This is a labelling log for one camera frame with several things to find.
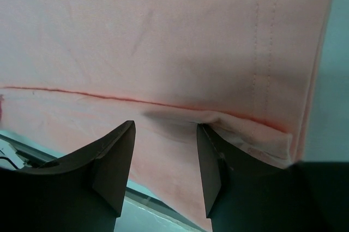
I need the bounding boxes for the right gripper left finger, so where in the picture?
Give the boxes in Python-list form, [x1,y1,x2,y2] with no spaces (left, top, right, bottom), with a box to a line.
[1,121,136,231]

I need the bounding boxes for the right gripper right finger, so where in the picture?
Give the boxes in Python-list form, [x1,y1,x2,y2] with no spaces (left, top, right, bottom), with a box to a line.
[196,124,348,231]

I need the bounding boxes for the pink t shirt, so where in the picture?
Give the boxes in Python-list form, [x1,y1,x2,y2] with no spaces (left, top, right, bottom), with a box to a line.
[1,0,331,231]

